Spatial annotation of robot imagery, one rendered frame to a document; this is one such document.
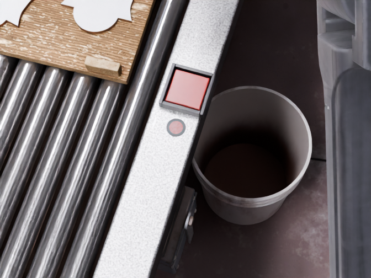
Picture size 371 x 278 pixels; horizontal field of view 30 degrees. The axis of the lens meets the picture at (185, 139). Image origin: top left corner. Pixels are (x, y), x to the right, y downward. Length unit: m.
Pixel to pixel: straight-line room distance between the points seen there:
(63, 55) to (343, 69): 0.78
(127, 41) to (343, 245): 0.74
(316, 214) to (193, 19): 0.98
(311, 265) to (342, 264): 1.49
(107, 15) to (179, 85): 0.17
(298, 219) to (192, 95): 0.97
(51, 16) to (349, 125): 0.82
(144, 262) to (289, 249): 0.99
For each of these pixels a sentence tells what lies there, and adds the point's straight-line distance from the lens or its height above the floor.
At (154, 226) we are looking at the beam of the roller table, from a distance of 1.09.
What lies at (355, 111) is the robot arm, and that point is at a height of 1.54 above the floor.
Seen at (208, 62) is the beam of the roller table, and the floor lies 0.91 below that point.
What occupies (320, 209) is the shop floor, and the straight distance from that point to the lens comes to 2.05.
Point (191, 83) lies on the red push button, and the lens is 1.14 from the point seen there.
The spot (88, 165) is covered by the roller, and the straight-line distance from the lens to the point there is 1.13.
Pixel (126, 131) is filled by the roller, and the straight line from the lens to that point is 1.13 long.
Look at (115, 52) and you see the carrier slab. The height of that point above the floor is 0.94.
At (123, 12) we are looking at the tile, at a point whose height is 0.94.
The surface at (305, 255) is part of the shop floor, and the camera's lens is 2.02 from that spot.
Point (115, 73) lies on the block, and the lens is 1.14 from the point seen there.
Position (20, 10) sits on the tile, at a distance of 1.24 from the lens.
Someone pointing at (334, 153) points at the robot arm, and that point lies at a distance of 0.50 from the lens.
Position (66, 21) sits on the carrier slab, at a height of 0.94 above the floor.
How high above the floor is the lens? 1.97
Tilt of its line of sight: 70 degrees down
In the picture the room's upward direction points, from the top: 7 degrees counter-clockwise
